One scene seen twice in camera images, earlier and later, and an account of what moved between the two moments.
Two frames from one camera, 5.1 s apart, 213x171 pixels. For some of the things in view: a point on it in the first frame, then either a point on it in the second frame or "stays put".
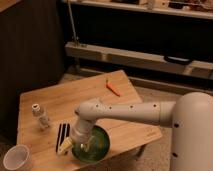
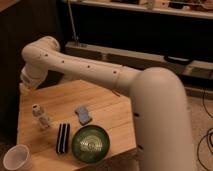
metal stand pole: x=72 y=21 stays put
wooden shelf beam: x=138 y=59 stays put
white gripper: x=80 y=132 to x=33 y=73
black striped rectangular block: x=63 y=133 stays put
